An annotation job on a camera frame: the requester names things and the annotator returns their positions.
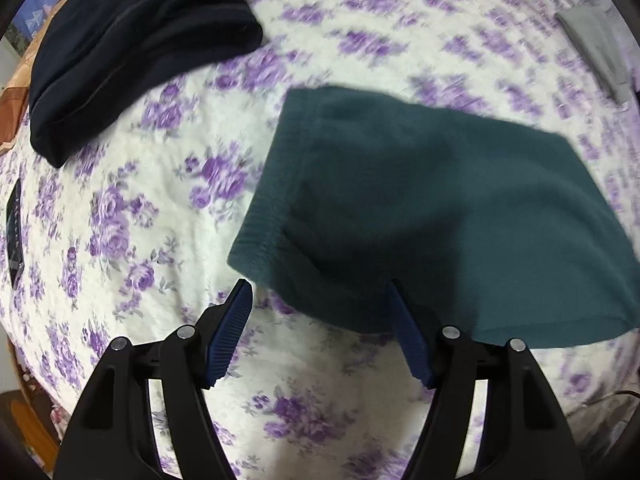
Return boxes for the dark green pants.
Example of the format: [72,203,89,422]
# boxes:
[227,87,640,349]

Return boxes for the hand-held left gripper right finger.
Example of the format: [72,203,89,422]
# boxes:
[388,280,586,480]

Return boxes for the folded black garment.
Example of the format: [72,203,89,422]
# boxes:
[29,0,265,169]

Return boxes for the black remote control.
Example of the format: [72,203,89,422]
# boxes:
[4,178,26,281]

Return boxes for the grey garment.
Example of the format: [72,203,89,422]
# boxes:
[556,6,632,105]

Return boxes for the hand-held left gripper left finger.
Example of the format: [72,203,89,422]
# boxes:
[53,279,254,480]

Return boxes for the purple floral bed sheet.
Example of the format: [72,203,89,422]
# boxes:
[0,0,640,480]

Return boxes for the brown patterned cloth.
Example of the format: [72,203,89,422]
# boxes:
[0,0,71,156]

